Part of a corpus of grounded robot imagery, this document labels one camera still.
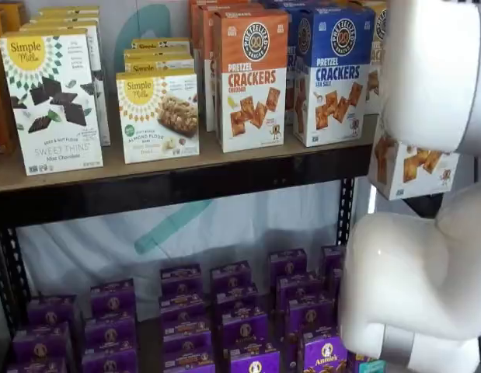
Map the orange white pretzel crackers box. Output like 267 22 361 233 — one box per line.
212 8 291 154
189 0 210 129
202 4 264 133

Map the wooden shelf board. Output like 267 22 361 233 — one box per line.
0 112 381 194

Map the purple Annie's box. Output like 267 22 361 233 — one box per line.
276 274 323 308
285 301 342 341
90 279 136 315
84 314 136 347
269 250 308 281
321 244 346 273
301 334 349 373
164 340 214 366
6 357 68 373
12 324 70 361
160 265 203 296
159 293 207 322
28 295 76 327
220 312 269 350
211 261 252 292
162 316 212 345
214 289 260 316
81 347 138 373
347 351 368 373
164 363 217 373
228 348 281 373

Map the Simple Mills almond bars box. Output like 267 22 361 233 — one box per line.
115 68 201 165
123 48 196 75
131 37 192 54

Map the blue white pretzel crackers box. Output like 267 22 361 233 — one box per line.
259 0 365 9
291 6 377 148
283 11 303 126

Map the dark metal wooden shelf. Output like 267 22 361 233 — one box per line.
14 0 381 300

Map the Simple Mills sweet thins box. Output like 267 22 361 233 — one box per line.
0 27 105 176
38 5 101 16
29 13 101 25
19 21 112 148

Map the teal box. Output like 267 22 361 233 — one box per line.
358 359 387 373

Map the black metal rack frame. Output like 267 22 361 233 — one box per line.
0 145 377 343

